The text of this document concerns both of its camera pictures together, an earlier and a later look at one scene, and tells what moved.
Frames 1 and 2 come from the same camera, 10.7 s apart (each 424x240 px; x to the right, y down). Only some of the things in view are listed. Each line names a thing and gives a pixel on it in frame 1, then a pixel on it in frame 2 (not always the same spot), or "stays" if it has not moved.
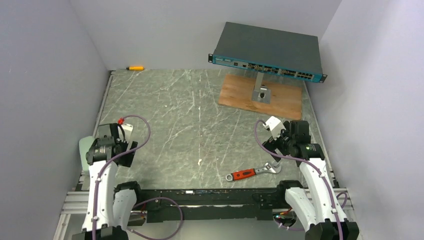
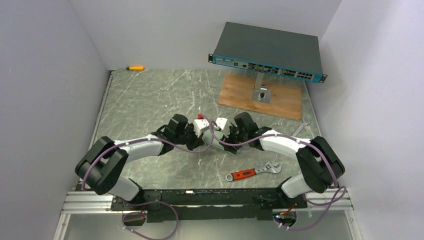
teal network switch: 269,50 stays
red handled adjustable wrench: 267,167 stays
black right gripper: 274,145 to 230,141
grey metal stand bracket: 261,93 stays
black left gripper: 129,152 to 194,141
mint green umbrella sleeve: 85,144 to 208,139
